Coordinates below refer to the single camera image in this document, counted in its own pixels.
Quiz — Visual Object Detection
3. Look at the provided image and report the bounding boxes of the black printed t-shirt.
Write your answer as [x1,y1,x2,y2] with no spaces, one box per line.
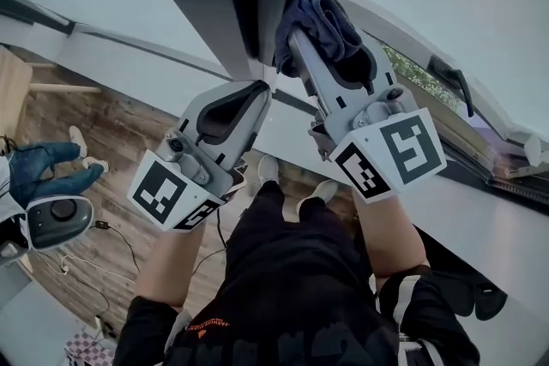
[112,263,481,366]

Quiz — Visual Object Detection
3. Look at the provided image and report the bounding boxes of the person's right white shoe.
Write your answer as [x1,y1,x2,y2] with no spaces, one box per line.
[295,178,340,215]

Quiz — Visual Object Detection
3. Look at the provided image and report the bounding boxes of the black trousers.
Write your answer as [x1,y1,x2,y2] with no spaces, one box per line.
[222,180,378,314]

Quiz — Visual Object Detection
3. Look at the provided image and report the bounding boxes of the person's right forearm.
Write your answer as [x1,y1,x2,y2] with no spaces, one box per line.
[351,188,430,279]

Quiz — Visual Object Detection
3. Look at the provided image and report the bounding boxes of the person's left white shoe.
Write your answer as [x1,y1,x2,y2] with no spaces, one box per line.
[256,153,281,186]

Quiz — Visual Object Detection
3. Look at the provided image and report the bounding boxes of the thin white cable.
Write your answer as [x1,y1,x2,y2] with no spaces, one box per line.
[57,255,138,284]

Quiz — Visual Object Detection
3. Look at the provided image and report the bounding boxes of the light wooden chair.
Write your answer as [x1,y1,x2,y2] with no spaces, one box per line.
[0,45,102,151]

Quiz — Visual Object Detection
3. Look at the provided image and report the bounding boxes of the dark blue cloth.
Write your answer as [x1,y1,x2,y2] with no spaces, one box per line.
[273,0,365,79]

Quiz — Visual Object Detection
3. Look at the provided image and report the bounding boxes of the black adapter cable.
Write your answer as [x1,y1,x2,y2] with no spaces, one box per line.
[94,220,142,273]

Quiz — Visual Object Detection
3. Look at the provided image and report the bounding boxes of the thin black cable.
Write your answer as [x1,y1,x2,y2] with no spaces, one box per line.
[190,205,228,284]

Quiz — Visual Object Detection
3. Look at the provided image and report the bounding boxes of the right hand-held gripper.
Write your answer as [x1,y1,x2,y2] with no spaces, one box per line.
[287,29,449,205]

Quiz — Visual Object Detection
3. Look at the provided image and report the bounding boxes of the black window handle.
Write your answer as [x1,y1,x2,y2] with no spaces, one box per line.
[428,54,476,119]

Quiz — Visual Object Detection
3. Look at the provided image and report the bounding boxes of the green outdoor bushes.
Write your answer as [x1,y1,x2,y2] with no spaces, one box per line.
[381,45,462,112]

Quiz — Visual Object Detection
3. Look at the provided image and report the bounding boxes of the person's white shoe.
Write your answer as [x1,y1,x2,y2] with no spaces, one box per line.
[256,153,281,186]
[295,178,340,215]

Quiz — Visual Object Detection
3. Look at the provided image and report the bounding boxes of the white crumpled paper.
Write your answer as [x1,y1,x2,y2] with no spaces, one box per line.
[522,132,549,168]

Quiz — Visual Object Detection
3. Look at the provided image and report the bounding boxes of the black office chair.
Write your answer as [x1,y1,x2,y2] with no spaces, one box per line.
[422,226,510,322]

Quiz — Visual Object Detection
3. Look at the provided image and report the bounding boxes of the grey oval device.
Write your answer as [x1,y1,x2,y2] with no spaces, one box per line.
[25,195,95,252]

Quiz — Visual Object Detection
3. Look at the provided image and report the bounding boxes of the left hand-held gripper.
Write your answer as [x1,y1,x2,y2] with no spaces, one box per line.
[126,79,273,232]

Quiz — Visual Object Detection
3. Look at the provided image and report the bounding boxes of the person's left forearm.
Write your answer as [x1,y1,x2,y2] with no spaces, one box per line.
[135,222,207,312]

